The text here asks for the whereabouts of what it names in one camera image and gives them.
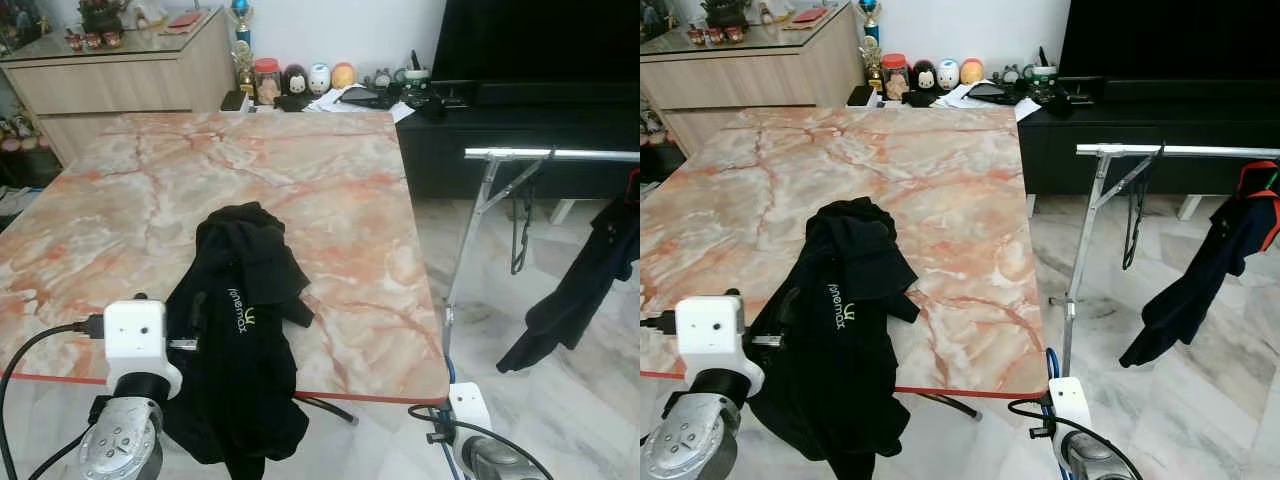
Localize light wooden cabinet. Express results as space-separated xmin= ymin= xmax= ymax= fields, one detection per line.
xmin=640 ymin=5 xmax=876 ymax=161
xmin=0 ymin=8 xmax=238 ymax=166

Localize dark potted plant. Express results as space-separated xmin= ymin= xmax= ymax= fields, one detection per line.
xmin=78 ymin=0 xmax=126 ymax=36
xmin=700 ymin=0 xmax=749 ymax=31

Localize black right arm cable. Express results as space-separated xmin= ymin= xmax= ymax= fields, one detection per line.
xmin=1008 ymin=398 xmax=1143 ymax=480
xmin=408 ymin=403 xmax=556 ymax=480

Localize black shirt green print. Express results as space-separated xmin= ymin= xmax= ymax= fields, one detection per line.
xmin=160 ymin=268 xmax=313 ymax=480
xmin=745 ymin=265 xmax=921 ymax=480

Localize black wire hanger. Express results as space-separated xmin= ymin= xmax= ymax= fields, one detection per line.
xmin=508 ymin=150 xmax=536 ymax=276
xmin=1122 ymin=145 xmax=1166 ymax=271

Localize navy shirt red collar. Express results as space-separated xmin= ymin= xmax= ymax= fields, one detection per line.
xmin=1120 ymin=160 xmax=1280 ymax=369
xmin=497 ymin=170 xmax=641 ymax=373

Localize blue plastic hanger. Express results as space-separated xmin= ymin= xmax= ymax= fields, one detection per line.
xmin=1043 ymin=347 xmax=1063 ymax=471
xmin=443 ymin=355 xmax=466 ymax=480

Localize silver metal clothes rack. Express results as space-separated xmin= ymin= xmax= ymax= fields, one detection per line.
xmin=1045 ymin=142 xmax=1280 ymax=381
xmin=440 ymin=145 xmax=641 ymax=386

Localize gold trophy blue ball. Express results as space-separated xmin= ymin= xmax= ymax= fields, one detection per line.
xmin=228 ymin=0 xmax=257 ymax=96
xmin=858 ymin=0 xmax=886 ymax=93

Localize white paper stack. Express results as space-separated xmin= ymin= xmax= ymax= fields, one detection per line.
xmin=305 ymin=85 xmax=416 ymax=123
xmin=940 ymin=82 xmax=1041 ymax=121

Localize orange marble folding table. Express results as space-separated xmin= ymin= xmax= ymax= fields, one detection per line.
xmin=0 ymin=110 xmax=451 ymax=426
xmin=640 ymin=105 xmax=1049 ymax=421

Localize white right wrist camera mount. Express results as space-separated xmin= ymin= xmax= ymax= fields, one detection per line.
xmin=447 ymin=382 xmax=493 ymax=446
xmin=1047 ymin=377 xmax=1093 ymax=441

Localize black wire desk organizer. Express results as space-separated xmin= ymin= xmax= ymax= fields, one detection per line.
xmin=1030 ymin=82 xmax=1099 ymax=106
xmin=400 ymin=85 xmax=473 ymax=109

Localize black soundbar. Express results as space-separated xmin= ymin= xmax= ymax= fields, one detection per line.
xmin=478 ymin=82 xmax=641 ymax=106
xmin=1100 ymin=78 xmax=1280 ymax=103

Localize clear jar red lid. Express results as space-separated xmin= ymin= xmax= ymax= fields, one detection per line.
xmin=253 ymin=58 xmax=284 ymax=107
xmin=881 ymin=53 xmax=911 ymax=101

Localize black flat television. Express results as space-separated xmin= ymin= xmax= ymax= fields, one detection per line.
xmin=432 ymin=0 xmax=641 ymax=86
xmin=1058 ymin=0 xmax=1280 ymax=83

